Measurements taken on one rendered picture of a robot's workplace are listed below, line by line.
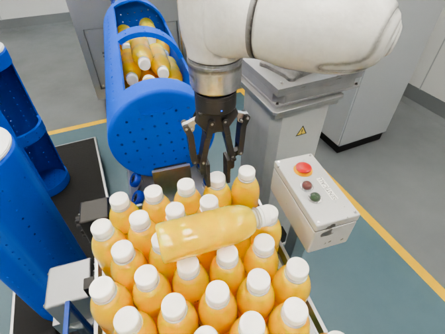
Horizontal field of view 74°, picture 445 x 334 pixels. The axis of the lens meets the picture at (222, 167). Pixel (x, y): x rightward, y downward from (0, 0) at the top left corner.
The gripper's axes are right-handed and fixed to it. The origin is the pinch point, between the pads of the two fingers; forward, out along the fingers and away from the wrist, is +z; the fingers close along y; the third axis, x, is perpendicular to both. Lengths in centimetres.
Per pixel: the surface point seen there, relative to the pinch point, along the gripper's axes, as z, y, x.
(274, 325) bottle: 6.5, -0.6, 31.2
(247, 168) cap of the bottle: 2.0, -7.7, -0.5
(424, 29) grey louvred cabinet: 20, -170, -107
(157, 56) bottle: -2, 4, -59
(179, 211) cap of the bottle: 2.0, 9.9, 7.1
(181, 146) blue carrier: 6.7, 5.0, -18.7
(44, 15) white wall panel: 98, 134, -511
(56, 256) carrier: 55, 55, -28
